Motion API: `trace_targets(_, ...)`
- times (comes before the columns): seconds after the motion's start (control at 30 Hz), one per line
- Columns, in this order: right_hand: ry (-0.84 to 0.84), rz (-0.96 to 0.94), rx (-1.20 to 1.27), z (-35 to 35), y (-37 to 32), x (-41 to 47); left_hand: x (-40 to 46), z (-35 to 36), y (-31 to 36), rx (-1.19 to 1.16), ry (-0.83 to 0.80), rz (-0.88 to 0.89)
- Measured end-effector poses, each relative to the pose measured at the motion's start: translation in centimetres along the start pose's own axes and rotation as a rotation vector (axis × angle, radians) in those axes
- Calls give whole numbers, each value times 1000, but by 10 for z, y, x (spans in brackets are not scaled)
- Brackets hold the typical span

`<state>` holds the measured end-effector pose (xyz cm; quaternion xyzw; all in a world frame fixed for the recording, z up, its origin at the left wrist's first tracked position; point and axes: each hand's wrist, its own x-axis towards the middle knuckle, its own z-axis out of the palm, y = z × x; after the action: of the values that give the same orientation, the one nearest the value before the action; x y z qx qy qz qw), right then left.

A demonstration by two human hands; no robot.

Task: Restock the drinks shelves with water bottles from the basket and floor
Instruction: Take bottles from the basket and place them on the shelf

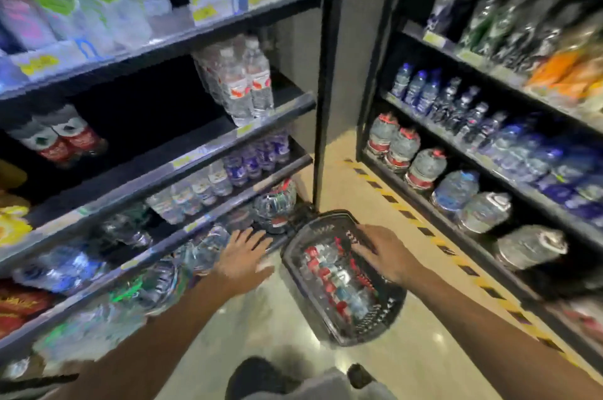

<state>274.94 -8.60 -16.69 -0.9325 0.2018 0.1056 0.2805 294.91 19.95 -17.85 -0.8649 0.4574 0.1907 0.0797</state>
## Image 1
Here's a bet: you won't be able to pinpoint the person's left hand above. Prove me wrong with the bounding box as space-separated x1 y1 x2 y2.
214 227 276 298

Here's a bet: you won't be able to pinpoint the person's right hand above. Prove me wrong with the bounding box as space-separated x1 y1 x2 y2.
350 223 425 288

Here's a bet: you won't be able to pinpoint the black shopping basket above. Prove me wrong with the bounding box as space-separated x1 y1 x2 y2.
281 210 408 348

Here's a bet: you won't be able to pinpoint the cluster of white cap bottles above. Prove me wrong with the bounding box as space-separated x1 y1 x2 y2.
192 35 276 128

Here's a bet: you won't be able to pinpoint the black opposite shelf unit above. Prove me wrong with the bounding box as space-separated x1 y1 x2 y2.
356 0 603 375

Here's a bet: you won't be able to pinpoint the person's right forearm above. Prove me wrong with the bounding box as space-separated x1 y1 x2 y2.
407 267 603 400

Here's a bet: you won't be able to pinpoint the person's left forearm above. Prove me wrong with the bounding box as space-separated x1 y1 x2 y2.
46 272 251 400

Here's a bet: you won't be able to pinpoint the row of small clear water bottles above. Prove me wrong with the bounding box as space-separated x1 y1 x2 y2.
144 159 234 226

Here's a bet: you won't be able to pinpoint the large blue cap water bottle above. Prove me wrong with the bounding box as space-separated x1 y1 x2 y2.
431 170 481 215

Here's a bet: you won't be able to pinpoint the large red cap water bottle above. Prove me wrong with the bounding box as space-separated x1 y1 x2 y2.
384 127 421 173
405 147 448 192
366 112 400 156

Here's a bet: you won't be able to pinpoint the large white cap water bottle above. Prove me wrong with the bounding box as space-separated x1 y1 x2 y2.
457 191 513 235
494 224 570 272

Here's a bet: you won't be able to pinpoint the person's light grey shirt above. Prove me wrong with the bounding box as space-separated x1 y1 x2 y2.
242 366 399 400

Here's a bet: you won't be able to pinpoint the rows of blue label water bottles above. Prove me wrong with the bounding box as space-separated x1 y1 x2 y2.
389 63 603 228

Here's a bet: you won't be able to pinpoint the pink label drink bottle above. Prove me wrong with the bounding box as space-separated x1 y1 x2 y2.
0 0 60 52

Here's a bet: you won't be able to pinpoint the row of red wrapped drink bottles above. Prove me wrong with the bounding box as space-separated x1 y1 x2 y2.
0 279 55 339

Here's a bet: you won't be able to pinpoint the row of orange juice bottles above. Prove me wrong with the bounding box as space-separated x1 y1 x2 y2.
525 44 603 103

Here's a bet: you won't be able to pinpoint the row of dark green drink bottles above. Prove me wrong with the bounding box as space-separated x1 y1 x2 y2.
426 0 590 75

